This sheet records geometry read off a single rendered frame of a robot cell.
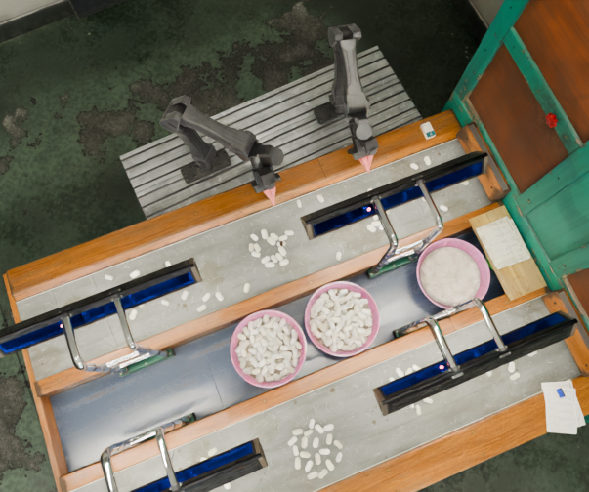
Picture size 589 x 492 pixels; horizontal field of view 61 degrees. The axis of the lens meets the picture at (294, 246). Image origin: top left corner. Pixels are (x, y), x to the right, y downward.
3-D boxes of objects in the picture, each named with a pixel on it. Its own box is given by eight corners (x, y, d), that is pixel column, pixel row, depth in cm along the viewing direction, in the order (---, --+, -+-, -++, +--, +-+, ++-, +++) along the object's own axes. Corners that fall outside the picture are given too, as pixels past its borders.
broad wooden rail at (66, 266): (29, 280, 200) (4, 270, 182) (439, 129, 219) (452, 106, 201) (37, 307, 197) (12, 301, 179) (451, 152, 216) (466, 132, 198)
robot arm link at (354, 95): (370, 109, 175) (358, 17, 169) (345, 114, 174) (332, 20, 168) (362, 112, 187) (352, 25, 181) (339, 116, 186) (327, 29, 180)
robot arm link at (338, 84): (351, 107, 200) (354, 29, 174) (334, 109, 199) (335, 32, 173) (347, 98, 204) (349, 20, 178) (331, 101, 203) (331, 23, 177)
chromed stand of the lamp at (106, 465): (140, 433, 177) (92, 451, 134) (194, 412, 179) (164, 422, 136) (156, 488, 172) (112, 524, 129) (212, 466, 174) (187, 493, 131)
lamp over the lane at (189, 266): (-5, 332, 149) (-20, 330, 142) (194, 258, 156) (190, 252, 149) (2, 358, 148) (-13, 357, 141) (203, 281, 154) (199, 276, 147)
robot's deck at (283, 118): (121, 160, 208) (118, 156, 205) (376, 51, 223) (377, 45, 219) (209, 359, 188) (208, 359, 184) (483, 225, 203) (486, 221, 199)
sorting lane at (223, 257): (18, 303, 184) (15, 302, 182) (462, 138, 202) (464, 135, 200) (38, 382, 177) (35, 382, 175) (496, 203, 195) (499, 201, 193)
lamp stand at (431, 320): (392, 331, 187) (422, 316, 144) (440, 311, 189) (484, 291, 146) (413, 380, 182) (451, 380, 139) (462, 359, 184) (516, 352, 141)
